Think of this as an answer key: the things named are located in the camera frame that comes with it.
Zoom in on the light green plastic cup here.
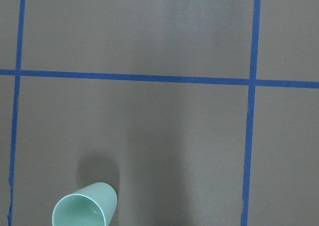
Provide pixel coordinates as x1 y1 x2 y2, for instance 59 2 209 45
52 182 118 226

